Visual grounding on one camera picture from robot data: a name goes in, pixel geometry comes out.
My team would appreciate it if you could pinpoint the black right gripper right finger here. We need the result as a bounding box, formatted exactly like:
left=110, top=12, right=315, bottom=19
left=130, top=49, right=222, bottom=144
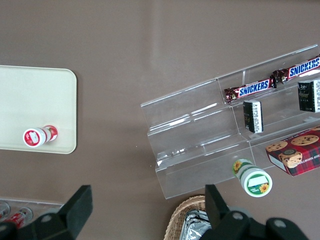
left=201, top=184, right=253, bottom=240

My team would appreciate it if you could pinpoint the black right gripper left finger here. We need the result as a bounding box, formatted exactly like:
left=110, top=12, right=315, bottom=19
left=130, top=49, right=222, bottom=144
left=24, top=184, right=94, bottom=240

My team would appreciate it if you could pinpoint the light wicker basket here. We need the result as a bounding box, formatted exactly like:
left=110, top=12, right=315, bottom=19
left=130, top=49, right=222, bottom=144
left=166, top=195, right=213, bottom=240

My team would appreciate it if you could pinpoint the beige plastic tray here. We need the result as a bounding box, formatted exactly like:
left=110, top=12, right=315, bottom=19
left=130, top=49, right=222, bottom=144
left=0, top=64, right=78, bottom=155

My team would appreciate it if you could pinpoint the clear acrylic bottle rack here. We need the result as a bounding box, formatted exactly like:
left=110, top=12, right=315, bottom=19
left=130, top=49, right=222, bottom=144
left=0, top=196, right=64, bottom=226

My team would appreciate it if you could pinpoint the green sunflower yogurt cup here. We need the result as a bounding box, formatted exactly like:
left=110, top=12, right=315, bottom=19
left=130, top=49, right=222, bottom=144
left=232, top=158, right=273, bottom=198

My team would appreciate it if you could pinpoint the red yogurt cup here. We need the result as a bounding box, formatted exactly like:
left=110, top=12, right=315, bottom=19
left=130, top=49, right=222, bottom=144
left=22, top=124, right=59, bottom=149

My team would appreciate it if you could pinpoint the clear acrylic stepped shelf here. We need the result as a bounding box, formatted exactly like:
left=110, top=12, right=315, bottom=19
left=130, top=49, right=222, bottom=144
left=140, top=78, right=256, bottom=200
left=216, top=44, right=320, bottom=176

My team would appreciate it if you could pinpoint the red tartan cookie box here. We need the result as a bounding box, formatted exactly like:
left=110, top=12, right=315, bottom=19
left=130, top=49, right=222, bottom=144
left=265, top=125, right=320, bottom=177

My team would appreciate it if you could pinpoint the small black chocolate box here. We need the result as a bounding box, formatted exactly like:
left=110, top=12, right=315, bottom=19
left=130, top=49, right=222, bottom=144
left=297, top=79, right=320, bottom=113
left=242, top=99, right=264, bottom=134

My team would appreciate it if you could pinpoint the Snickers bar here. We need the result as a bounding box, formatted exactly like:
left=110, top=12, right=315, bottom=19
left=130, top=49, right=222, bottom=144
left=223, top=78, right=277, bottom=104
left=272, top=55, right=320, bottom=85

